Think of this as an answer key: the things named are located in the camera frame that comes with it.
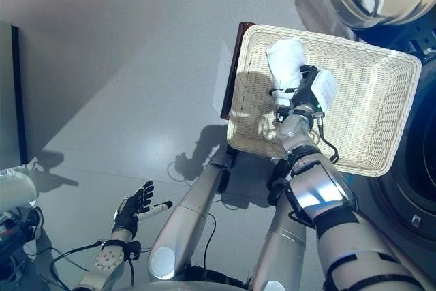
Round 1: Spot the robot left black hand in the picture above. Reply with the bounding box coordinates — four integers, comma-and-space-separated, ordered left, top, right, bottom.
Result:
113, 181, 174, 237

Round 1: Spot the robot right black hand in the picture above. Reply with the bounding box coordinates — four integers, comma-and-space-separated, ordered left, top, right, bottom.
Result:
268, 64, 320, 110

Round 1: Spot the white cloth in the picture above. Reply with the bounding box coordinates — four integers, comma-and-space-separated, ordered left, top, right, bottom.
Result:
266, 37, 307, 106

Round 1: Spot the grey front-load washing machine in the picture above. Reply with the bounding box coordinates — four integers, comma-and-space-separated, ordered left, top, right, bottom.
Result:
347, 14, 436, 261

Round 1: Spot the robot left silver leg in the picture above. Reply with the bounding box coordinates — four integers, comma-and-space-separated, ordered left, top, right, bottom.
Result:
148, 149, 239, 280

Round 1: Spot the robot silver leg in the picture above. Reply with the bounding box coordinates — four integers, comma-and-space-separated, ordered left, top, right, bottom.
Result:
250, 161, 307, 291
148, 149, 239, 280

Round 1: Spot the cream wicker basket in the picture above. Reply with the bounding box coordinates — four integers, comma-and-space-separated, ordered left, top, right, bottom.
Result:
226, 24, 423, 178

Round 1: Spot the dark brown stool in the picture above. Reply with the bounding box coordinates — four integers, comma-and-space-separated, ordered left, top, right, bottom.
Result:
220, 21, 255, 121

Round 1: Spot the robot grey torso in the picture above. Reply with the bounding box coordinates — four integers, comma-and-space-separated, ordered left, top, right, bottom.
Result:
129, 266, 253, 291

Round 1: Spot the white rounded object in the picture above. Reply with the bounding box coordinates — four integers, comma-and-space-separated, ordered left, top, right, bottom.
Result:
0, 168, 38, 210

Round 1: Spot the robot right silver leg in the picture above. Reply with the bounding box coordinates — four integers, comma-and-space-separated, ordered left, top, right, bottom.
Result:
250, 161, 307, 291

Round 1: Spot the grey panel with black edge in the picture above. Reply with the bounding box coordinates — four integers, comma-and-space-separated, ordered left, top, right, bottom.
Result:
0, 20, 30, 169

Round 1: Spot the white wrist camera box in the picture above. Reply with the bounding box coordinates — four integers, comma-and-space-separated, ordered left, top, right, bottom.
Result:
311, 69, 338, 111

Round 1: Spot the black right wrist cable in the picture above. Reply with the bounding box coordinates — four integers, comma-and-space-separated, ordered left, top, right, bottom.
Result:
313, 113, 340, 165

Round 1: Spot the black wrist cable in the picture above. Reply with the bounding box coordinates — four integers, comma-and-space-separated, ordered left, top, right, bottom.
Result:
313, 113, 340, 165
50, 240, 137, 291

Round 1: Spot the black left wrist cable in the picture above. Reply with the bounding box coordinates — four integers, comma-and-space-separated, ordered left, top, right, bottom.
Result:
50, 240, 137, 291

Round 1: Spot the black device with cables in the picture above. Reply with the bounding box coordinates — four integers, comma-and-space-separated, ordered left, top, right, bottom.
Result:
0, 207, 45, 254

